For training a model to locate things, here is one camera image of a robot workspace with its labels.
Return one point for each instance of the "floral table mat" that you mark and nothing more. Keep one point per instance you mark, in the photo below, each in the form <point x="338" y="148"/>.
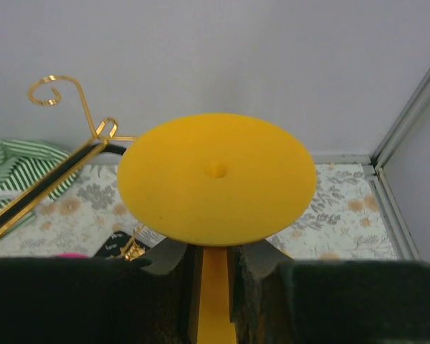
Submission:
<point x="343" y="220"/>

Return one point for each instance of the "gold wine glass rack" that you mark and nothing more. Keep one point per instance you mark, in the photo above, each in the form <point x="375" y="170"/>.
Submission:
<point x="103" y="139"/>

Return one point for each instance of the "green striped cloth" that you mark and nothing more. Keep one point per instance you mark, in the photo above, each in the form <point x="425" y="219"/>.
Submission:
<point x="23" y="163"/>

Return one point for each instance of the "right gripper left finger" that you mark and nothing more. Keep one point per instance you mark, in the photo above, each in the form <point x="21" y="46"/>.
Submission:
<point x="99" y="300"/>

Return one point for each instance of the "pink plastic wine glass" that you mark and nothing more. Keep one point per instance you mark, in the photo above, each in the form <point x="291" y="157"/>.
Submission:
<point x="71" y="255"/>

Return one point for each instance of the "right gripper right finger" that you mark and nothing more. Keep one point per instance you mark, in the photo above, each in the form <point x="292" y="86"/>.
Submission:
<point x="277" y="299"/>

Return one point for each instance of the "orange wine glass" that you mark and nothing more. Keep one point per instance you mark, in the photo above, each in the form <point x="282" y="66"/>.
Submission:
<point x="216" y="181"/>

